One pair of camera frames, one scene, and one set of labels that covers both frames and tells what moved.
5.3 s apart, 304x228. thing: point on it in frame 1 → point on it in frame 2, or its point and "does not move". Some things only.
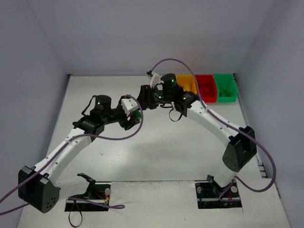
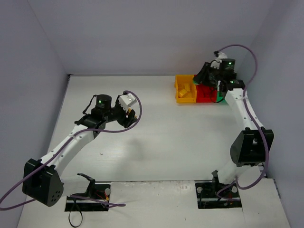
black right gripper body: x=144 y=98 → x=204 y=74
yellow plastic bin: x=187 y=82 does not move
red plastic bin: x=207 y=87 does not move
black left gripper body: x=129 y=121 does not move
